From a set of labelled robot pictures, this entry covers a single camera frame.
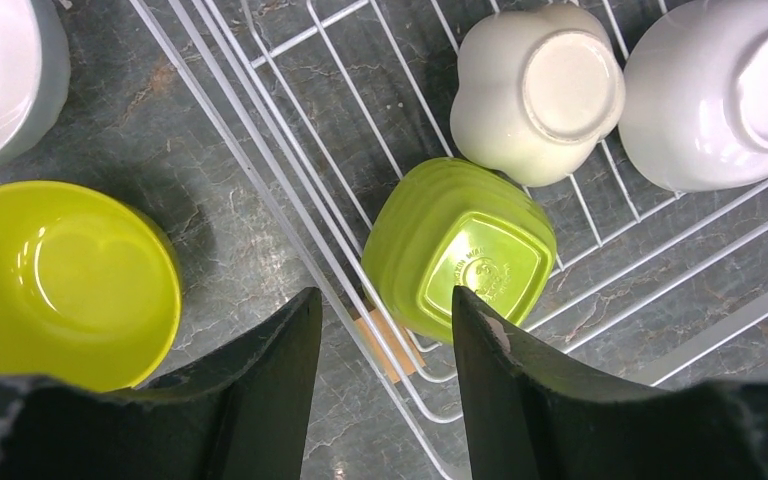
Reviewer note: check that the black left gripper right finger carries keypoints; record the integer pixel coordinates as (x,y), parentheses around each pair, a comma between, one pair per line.
(533,412)

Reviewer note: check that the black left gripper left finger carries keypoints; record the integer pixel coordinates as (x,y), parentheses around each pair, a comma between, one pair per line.
(240,412)

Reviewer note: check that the yellow green round bowl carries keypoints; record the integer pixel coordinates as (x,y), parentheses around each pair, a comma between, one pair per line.
(90,287)

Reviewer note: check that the large white ribbed bowl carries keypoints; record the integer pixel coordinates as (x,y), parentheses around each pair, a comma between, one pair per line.
(35,73)

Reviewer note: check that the small wooden block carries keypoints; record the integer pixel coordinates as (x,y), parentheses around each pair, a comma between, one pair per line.
(389,339)

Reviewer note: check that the green square plastic bowl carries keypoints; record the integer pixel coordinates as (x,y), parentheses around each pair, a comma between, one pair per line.
(451,223)

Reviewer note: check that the cream lobed small bowl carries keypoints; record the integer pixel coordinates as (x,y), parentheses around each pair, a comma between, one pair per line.
(537,90)

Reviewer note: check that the white round bowl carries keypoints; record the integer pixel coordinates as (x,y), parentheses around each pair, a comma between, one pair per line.
(696,112)

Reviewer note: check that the white wire dish rack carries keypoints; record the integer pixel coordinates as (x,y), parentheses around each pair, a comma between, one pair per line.
(338,115)

